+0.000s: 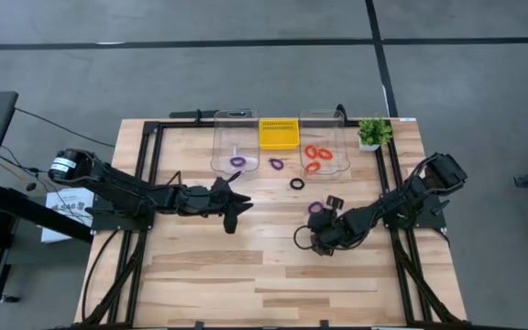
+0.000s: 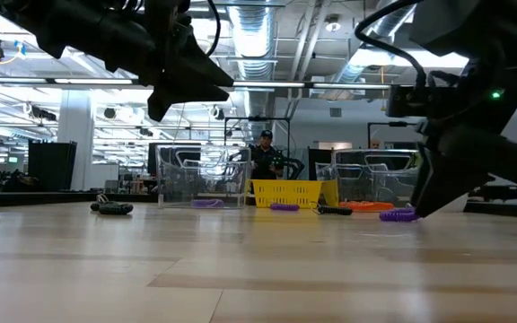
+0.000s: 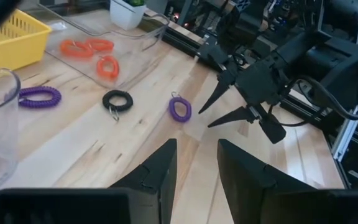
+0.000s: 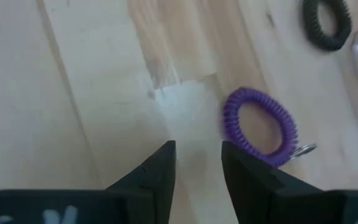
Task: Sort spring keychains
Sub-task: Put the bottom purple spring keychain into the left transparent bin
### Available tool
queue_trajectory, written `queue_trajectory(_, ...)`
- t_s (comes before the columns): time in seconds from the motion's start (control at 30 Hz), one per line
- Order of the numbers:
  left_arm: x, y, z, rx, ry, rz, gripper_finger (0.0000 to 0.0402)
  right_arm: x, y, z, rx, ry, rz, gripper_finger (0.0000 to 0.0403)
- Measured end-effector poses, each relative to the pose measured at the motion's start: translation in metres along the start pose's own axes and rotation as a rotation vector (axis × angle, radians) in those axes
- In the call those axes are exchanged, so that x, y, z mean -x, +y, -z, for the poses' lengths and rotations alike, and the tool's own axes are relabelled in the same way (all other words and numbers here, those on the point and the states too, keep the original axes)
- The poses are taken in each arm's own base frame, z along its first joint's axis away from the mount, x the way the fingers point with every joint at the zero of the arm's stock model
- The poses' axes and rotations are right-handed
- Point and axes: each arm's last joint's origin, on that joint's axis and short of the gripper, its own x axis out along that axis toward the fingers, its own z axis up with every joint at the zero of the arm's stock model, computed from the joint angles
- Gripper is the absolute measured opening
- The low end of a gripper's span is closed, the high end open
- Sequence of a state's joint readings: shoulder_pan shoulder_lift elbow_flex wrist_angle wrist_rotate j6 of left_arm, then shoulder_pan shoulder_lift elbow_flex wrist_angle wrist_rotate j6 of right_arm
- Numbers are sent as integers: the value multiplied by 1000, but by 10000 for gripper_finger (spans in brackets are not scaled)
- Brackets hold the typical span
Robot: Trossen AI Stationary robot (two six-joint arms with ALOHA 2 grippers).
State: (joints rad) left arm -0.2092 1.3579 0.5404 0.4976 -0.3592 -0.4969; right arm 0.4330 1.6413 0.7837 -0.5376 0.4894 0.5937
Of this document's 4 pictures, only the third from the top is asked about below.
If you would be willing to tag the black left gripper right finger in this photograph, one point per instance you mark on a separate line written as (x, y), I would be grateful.
(241, 186)

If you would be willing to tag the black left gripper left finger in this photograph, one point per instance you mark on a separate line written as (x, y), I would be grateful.
(157, 186)

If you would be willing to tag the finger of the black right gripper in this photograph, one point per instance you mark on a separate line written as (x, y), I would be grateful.
(224, 85)
(239, 115)

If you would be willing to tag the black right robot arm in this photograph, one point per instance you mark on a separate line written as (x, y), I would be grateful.
(303, 46)

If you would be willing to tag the silver aluminium extrusion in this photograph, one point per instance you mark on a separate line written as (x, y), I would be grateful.
(350, 133)

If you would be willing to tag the white plant pot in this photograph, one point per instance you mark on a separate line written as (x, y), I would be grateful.
(126, 17)

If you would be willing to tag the green potted plant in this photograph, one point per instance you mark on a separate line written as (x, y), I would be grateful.
(134, 2)

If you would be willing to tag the yellow plastic basket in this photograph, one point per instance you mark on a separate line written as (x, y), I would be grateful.
(11, 43)

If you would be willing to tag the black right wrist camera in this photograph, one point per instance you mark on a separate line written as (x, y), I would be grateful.
(273, 130)

